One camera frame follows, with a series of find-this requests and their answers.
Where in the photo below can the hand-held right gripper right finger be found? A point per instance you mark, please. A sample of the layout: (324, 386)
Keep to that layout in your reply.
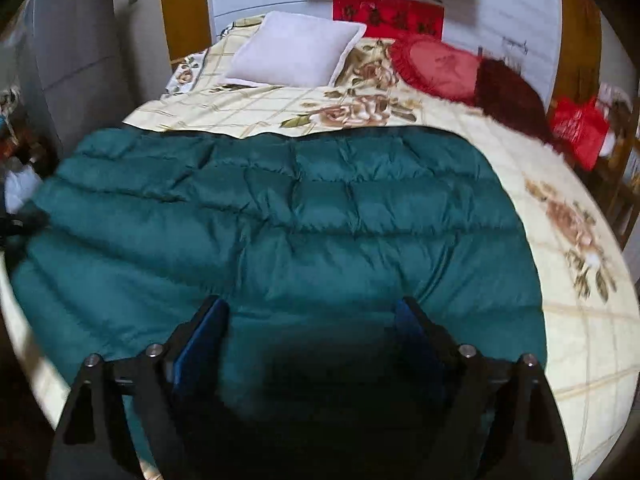
(415, 340)

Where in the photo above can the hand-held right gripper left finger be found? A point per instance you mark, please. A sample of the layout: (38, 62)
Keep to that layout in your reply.
(202, 345)

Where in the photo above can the green down jacket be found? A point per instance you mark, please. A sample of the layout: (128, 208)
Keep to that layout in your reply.
(300, 210)

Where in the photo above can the bed with floral sheet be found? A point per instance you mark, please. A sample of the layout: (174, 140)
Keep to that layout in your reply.
(510, 160)

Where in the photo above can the wooden chair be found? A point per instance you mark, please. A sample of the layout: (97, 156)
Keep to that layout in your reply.
(625, 200)

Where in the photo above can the dark red velvet cushion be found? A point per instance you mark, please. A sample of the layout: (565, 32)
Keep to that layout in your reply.
(510, 95)

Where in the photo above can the red plastic bag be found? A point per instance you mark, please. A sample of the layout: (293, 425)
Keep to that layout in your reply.
(580, 130)

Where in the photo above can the red heart cushion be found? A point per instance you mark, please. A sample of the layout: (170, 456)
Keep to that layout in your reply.
(435, 67)

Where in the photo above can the white square pillow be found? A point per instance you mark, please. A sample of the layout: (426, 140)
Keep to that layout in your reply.
(295, 50)

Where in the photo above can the grey wardrobe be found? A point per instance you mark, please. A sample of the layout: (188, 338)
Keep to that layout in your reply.
(75, 60)

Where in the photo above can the orange wooden wall panel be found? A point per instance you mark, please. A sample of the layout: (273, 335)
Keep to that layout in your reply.
(185, 10)
(577, 35)

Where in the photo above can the red wall banner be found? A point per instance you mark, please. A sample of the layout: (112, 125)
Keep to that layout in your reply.
(350, 10)

